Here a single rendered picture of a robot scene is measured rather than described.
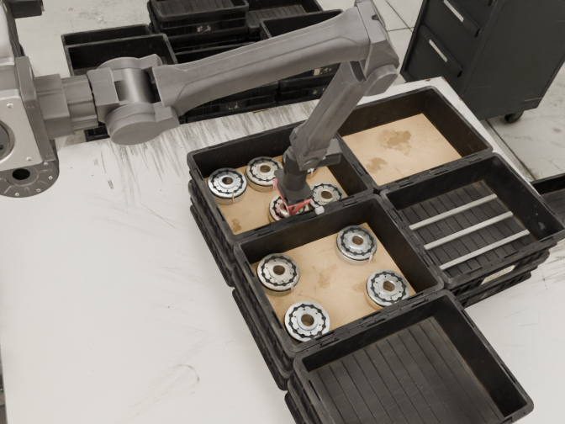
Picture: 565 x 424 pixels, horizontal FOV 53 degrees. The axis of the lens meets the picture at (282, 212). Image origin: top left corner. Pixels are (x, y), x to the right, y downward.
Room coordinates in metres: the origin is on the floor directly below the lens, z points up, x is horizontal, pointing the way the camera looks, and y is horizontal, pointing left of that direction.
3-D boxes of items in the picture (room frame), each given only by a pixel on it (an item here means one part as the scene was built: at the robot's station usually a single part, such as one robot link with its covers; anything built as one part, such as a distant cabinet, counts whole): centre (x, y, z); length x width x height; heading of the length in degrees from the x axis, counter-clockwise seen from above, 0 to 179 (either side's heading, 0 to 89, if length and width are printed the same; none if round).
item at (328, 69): (2.09, -0.01, 0.37); 0.40 x 0.30 x 0.45; 118
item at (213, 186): (0.97, 0.16, 0.86); 0.10 x 0.10 x 0.01
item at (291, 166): (0.91, -0.02, 1.04); 0.07 x 0.06 x 0.07; 119
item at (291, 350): (0.72, -0.14, 0.92); 0.40 x 0.30 x 0.02; 124
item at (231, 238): (0.97, 0.02, 0.92); 0.40 x 0.30 x 0.02; 124
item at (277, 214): (0.91, -0.02, 0.86); 0.10 x 0.10 x 0.01
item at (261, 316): (0.72, -0.14, 0.87); 0.40 x 0.30 x 0.11; 124
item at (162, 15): (2.25, 0.53, 0.37); 0.40 x 0.30 x 0.45; 118
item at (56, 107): (0.55, 0.32, 1.45); 0.09 x 0.08 x 0.12; 28
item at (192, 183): (0.97, 0.02, 0.87); 0.40 x 0.30 x 0.11; 124
